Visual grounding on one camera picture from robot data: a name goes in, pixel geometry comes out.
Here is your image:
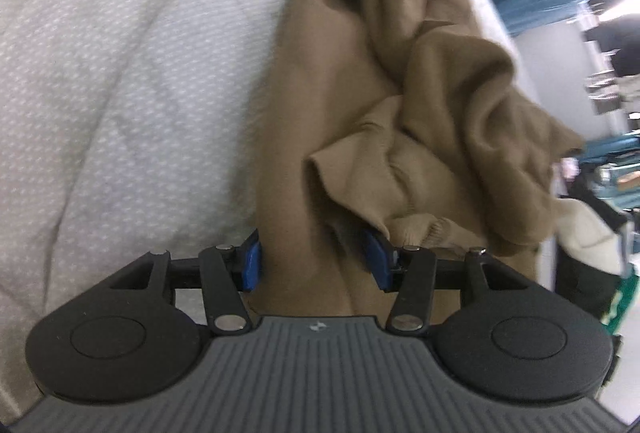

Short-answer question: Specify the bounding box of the brown hoodie sweatshirt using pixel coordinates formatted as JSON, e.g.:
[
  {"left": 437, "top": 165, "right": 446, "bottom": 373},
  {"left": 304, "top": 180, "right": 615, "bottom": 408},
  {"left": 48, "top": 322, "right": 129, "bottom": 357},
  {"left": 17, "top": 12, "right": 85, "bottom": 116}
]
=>
[{"left": 248, "top": 0, "right": 582, "bottom": 319}]

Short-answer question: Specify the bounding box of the cream and black garment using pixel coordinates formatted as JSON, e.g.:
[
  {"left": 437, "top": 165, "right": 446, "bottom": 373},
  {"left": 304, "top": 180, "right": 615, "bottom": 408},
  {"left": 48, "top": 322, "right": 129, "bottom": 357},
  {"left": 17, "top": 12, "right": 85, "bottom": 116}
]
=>
[{"left": 554, "top": 197, "right": 638, "bottom": 320}]

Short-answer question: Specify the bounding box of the green garment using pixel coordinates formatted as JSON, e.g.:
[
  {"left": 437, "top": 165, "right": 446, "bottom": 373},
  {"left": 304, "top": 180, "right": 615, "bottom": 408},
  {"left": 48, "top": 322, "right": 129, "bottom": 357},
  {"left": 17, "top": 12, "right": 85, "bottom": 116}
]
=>
[{"left": 600, "top": 271, "right": 639, "bottom": 335}]

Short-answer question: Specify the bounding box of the light grey duvet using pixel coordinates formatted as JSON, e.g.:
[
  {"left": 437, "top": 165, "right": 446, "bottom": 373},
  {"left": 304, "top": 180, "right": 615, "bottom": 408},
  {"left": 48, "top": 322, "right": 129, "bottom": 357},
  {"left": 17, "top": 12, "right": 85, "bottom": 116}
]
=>
[{"left": 1, "top": 0, "right": 287, "bottom": 422}]

